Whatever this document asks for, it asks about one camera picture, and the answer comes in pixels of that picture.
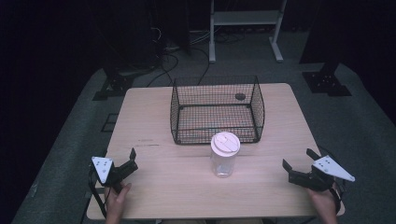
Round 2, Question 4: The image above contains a black wire basket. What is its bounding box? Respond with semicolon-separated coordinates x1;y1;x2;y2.
169;75;266;146

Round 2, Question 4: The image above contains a black stand base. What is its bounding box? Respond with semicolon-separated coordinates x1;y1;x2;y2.
301;62;353;98
92;72;135;102

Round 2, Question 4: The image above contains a person's right hand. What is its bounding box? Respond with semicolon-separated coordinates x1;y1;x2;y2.
307;182;340;224

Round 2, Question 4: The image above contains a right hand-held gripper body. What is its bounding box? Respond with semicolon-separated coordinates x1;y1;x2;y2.
288;154;356;192

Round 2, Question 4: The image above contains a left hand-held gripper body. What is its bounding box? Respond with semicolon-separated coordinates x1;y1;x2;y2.
91;156;132;194

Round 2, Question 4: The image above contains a clear jar with pink lid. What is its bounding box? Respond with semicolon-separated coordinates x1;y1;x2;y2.
209;131;242;179

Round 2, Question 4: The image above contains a black floor cable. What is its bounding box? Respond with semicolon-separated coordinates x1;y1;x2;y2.
188;46;211;87
146;51;180;89

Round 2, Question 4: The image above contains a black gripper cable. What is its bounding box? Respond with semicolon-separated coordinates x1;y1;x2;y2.
88;164;108;219
329;179;347;216

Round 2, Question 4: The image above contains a white metal stand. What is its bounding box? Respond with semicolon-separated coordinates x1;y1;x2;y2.
208;0;288;64

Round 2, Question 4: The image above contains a person's left hand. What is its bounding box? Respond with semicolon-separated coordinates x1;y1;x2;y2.
105;182;133;224

